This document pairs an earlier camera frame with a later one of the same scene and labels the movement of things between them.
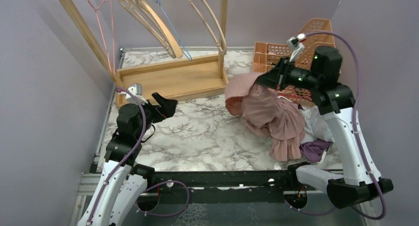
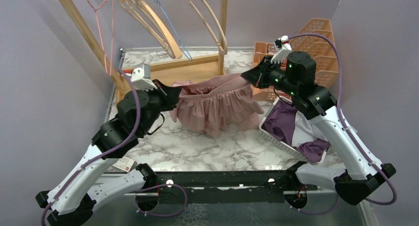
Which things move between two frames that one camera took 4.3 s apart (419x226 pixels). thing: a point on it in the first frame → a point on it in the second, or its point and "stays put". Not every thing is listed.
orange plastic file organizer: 267,56 stays put
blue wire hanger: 183,49 stays put
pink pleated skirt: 266,113 → 217,106
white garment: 316,127 stays put
